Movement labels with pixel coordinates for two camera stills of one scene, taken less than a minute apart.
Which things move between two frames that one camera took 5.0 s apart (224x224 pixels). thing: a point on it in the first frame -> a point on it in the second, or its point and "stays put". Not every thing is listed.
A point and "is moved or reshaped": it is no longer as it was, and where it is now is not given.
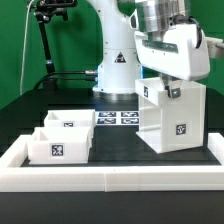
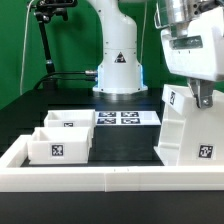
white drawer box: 70,119 stays put
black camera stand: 44,14 stays put
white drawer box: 59,146 stays put
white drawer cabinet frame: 171,124 is moved or reshaped
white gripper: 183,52 -> 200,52
